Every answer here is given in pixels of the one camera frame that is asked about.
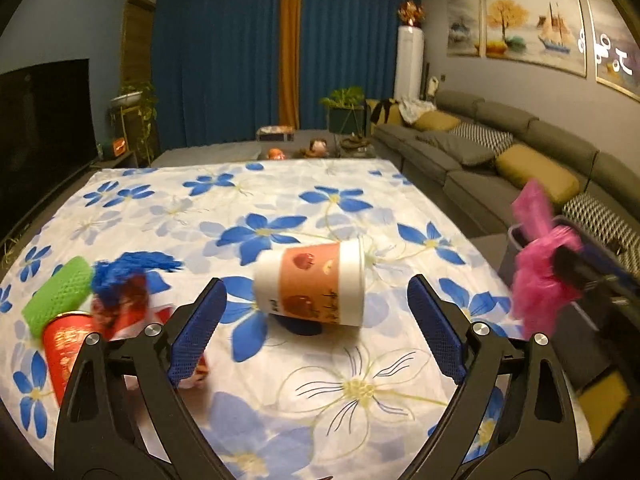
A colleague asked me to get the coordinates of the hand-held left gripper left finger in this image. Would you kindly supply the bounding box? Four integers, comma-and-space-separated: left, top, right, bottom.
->
55, 277, 228, 480

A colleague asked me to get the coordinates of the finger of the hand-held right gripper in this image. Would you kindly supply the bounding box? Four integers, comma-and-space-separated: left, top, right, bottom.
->
552, 215, 633, 281
552, 247, 601, 296

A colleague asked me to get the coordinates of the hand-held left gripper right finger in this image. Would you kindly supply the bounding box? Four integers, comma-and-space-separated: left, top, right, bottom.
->
407, 275, 581, 480

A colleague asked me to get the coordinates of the small pink plastic bag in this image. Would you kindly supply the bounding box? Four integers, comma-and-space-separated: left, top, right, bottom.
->
510, 180, 583, 337

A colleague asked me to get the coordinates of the grey plastic bin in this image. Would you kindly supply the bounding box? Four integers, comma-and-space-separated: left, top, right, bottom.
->
507, 222, 617, 392

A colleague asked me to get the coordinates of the red and white wrapper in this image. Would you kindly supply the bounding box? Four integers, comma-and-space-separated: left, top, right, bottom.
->
92, 275, 208, 391

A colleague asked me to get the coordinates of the blue foam net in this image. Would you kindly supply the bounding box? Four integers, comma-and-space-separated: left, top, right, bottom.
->
92, 251, 186, 306

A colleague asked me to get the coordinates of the orange and white paper cup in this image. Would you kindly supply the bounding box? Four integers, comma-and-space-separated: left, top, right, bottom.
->
252, 239, 366, 329

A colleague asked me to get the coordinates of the red paper cup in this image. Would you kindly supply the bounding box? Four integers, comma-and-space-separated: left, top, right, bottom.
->
42, 311, 101, 407

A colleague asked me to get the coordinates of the green foam net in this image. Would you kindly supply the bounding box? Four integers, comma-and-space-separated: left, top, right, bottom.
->
22, 256, 95, 337

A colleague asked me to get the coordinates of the black and white patterned cushion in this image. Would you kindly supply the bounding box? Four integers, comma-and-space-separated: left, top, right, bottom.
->
562, 194, 640, 261
450, 122, 516, 156

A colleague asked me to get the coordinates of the long yellow cushion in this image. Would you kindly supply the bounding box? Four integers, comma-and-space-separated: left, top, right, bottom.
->
495, 144, 581, 205

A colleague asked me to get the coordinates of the large yellow sofa cushion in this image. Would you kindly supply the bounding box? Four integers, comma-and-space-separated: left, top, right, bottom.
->
580, 375, 632, 447

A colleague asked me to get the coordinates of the grey sectional sofa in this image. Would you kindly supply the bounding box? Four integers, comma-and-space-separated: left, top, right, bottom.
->
372, 90, 640, 243

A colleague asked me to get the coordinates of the blue floral white tablecloth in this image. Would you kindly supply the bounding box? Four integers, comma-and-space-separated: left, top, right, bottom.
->
0, 157, 526, 480

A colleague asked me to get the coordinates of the dark grey cushion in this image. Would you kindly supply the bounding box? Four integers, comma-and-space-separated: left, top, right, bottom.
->
417, 131, 496, 166

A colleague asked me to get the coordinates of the dark television stand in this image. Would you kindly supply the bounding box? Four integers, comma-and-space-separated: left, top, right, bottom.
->
0, 156, 117, 261

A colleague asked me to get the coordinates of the small yellow cushion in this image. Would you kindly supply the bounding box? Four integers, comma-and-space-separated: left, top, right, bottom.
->
414, 111, 461, 132

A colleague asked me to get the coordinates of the glossy framed painting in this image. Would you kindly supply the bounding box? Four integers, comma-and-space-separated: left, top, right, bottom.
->
585, 0, 640, 101

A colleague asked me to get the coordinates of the flat printed box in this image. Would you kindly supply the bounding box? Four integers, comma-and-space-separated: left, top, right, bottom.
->
256, 126, 295, 142

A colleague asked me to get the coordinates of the white clothing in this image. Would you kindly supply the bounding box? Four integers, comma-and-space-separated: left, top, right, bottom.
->
400, 100, 436, 123

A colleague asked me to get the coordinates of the black clothing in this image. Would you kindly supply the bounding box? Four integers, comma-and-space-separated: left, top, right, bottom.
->
372, 100, 401, 123

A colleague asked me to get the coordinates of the tree and sailboat painting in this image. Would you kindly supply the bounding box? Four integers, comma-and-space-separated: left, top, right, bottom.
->
484, 0, 587, 77

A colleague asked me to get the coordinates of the green plant in dark pot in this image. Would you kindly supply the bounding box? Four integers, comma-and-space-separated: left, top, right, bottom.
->
320, 86, 368, 134

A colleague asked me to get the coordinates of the trailing plant on stand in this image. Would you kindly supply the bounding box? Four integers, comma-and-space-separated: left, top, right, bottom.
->
109, 82, 159, 162

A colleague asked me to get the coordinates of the black television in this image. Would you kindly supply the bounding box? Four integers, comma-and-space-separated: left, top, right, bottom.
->
0, 59, 98, 242

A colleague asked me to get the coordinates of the narrow landscape painting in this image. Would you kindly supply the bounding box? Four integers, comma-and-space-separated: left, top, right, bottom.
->
446, 0, 482, 57

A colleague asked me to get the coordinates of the white standing air conditioner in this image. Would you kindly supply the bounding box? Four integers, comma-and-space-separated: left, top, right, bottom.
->
393, 27, 425, 103

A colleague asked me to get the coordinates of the blue curtain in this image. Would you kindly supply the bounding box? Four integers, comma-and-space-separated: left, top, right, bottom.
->
300, 0, 423, 133
152, 0, 283, 150

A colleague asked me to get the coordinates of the red and gold flower ornament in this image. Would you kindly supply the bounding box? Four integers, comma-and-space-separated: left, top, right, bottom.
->
397, 1, 425, 28

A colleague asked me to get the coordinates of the orange curtain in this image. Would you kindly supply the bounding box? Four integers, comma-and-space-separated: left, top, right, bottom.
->
279, 0, 304, 131

